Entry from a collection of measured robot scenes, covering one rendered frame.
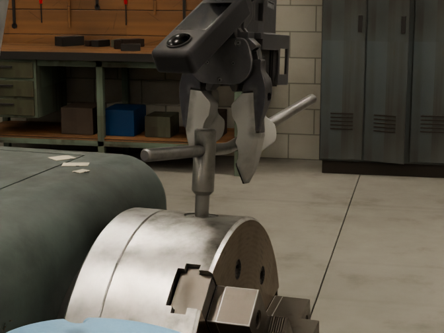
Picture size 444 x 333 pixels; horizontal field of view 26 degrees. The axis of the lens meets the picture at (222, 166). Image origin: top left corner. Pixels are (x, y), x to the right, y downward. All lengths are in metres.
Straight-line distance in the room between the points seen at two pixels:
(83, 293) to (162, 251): 0.08
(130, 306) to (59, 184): 0.21
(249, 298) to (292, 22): 6.69
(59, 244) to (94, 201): 0.10
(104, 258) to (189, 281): 0.09
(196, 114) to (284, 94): 6.58
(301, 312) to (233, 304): 0.20
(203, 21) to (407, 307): 3.54
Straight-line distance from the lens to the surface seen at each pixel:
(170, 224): 0.92
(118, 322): 0.41
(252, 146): 0.95
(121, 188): 1.08
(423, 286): 4.69
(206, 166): 0.93
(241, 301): 0.85
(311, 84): 7.52
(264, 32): 1.00
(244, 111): 0.95
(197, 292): 0.85
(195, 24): 0.94
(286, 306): 1.05
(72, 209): 0.98
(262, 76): 0.94
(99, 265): 0.89
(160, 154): 0.87
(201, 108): 0.98
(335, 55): 6.95
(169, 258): 0.87
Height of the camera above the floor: 1.47
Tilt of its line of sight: 12 degrees down
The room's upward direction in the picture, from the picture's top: straight up
